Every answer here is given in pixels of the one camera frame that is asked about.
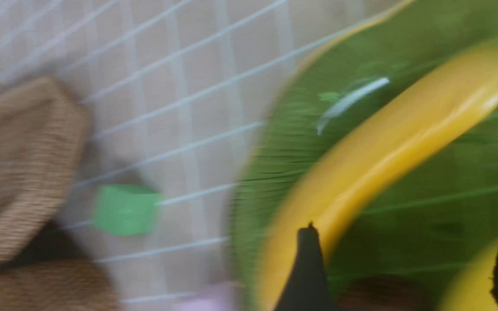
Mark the beige checkered tablecloth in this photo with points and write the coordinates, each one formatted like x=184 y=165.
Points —
x=178 y=90

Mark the dark purple mangosteen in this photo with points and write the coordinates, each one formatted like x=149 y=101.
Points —
x=384 y=292

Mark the green glass leaf plate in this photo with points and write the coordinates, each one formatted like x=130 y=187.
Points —
x=431 y=221

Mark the pink foam cube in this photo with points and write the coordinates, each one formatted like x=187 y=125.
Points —
x=222 y=296

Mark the yellow banana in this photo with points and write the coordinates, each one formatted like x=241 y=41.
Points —
x=423 y=119

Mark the yellow lemon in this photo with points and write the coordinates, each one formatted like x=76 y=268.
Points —
x=471 y=289

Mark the woven wicker basket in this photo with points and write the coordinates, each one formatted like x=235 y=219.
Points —
x=57 y=285

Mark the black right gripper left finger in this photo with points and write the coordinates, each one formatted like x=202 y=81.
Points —
x=307 y=288

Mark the green foam cube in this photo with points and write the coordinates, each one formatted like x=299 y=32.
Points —
x=125 y=209

